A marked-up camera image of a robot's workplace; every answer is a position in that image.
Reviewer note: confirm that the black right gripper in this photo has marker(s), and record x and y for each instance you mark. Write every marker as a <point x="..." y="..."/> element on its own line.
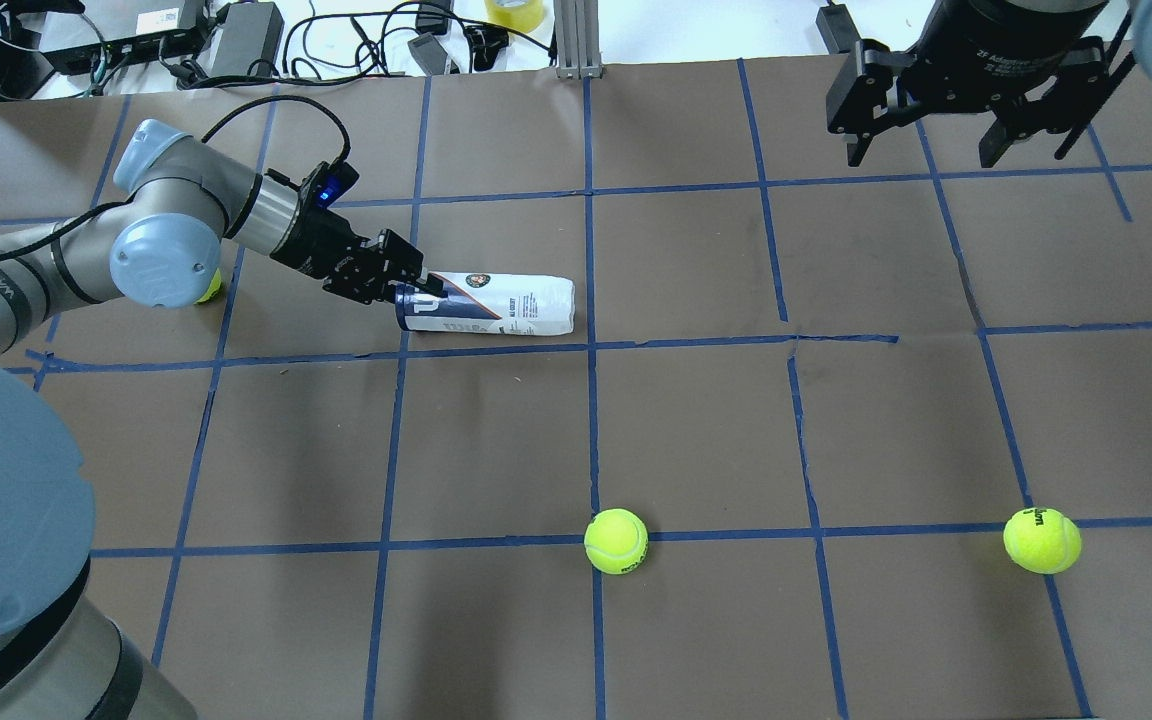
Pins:
<point x="1001" y="52"/>

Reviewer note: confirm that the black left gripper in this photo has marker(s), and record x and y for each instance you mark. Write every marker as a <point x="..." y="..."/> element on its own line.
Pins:
<point x="314" y="246"/>

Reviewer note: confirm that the Wilson tennis ball can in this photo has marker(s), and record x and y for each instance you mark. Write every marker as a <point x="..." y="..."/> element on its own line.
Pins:
<point x="496" y="303"/>

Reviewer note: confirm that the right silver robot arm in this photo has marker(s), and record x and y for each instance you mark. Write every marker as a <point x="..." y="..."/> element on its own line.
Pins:
<point x="1034" y="65"/>

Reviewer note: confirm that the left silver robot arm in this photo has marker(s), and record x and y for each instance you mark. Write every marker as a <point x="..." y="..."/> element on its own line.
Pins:
<point x="60" y="657"/>

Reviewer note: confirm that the tennis ball under left gripper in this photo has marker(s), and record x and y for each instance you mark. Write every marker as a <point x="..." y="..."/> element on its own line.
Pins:
<point x="212" y="289"/>

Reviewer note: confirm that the tennis ball near base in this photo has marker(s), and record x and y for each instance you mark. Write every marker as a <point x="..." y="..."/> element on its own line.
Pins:
<point x="616" y="541"/>

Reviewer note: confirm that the far tennis ball near edge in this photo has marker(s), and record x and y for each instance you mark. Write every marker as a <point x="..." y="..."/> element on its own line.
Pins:
<point x="1042" y="540"/>

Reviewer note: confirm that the yellow tape roll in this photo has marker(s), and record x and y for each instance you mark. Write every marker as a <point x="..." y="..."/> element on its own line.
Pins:
<point x="522" y="16"/>

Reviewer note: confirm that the black power adapter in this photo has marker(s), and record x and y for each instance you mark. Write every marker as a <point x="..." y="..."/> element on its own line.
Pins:
<point x="248" y="36"/>

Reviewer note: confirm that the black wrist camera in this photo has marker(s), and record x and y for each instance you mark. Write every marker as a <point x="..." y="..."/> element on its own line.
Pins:
<point x="327" y="182"/>

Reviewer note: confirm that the grey adapter with cables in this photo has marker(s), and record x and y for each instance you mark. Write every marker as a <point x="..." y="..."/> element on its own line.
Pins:
<point x="430" y="56"/>

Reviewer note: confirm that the aluminium frame post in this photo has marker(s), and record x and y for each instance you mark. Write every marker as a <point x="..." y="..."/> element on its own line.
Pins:
<point x="576" y="40"/>

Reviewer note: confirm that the black network switch box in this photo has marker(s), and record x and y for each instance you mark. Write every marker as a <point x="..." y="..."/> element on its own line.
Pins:
<point x="114" y="31"/>

